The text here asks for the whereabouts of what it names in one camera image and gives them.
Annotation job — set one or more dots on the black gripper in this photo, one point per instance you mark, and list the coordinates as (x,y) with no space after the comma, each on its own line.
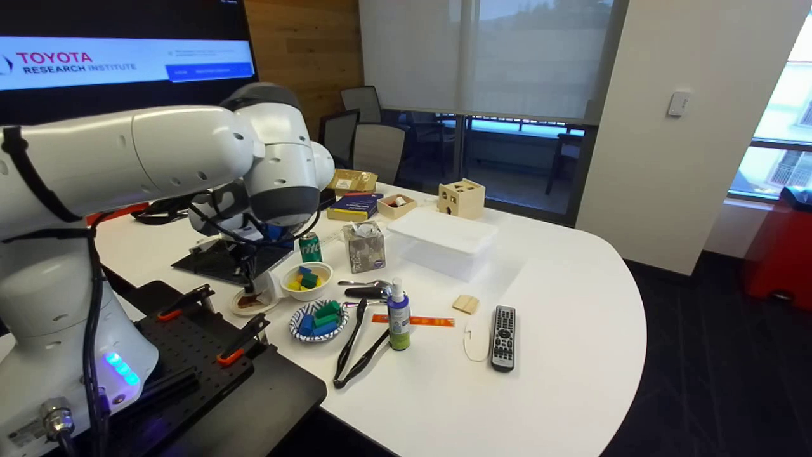
(244,246)

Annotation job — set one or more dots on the white tissue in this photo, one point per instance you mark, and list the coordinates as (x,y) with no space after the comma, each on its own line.
(254,288)

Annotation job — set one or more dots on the small blue block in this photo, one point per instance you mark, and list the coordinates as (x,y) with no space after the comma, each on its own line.
(303,273)

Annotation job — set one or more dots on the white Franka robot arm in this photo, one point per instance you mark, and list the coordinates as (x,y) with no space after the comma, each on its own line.
(127,160)

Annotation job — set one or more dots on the blue patterned paper plate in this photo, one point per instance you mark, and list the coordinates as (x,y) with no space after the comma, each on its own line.
(294,325)

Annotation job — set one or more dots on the white bowl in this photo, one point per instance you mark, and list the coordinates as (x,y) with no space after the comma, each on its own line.
(321,293)

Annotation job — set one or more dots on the black mounting plate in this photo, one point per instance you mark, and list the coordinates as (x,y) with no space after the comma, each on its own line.
(211,396)

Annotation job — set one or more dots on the yellow plastic toy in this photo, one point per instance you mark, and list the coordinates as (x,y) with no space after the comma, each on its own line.
(293,285)

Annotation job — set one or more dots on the black laptop blue screen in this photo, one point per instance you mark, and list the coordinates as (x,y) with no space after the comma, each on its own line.
(199,258)

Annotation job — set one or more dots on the green soda can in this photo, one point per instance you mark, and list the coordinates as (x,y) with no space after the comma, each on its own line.
(310,246)

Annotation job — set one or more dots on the blue cylinder block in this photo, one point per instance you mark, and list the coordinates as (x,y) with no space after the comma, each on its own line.
(305,324)

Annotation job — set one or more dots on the green cylinder block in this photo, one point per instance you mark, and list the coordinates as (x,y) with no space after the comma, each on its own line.
(317,316)
(334,311)

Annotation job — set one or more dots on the blue book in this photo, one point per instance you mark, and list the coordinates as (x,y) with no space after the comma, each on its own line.
(355,207)

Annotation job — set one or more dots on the basket of items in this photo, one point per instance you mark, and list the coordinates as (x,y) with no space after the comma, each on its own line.
(353,181)

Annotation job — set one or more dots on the red object on table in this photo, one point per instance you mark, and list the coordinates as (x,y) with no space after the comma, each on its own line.
(116,214)

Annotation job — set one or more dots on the small wooden tray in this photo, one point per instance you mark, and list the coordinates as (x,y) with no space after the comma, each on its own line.
(397,204)

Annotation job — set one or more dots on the grey office chair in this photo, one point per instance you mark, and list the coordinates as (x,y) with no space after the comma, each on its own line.
(379,151)
(364,103)
(341,136)

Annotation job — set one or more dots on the orange ruler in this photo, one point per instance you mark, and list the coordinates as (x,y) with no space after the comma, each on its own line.
(421,321)

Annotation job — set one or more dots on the white box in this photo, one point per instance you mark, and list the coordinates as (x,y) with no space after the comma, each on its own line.
(445,242)

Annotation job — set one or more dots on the small wooden square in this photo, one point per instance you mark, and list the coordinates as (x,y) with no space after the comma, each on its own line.
(466,302)

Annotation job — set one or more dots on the wooden shape sorter cube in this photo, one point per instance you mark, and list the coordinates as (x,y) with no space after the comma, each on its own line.
(461,199)

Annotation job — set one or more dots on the grey remote control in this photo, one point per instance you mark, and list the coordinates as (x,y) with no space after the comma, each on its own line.
(504,337)

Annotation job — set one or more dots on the white roller blind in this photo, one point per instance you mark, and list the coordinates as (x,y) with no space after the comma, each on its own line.
(490,51)

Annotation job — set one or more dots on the red furniture piece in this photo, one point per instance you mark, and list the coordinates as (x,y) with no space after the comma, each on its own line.
(782,254)

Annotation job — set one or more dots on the wall TV monitor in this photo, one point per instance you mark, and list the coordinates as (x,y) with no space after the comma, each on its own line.
(84,58)

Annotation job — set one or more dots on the white light switch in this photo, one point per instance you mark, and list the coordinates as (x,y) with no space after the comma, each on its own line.
(678,103)

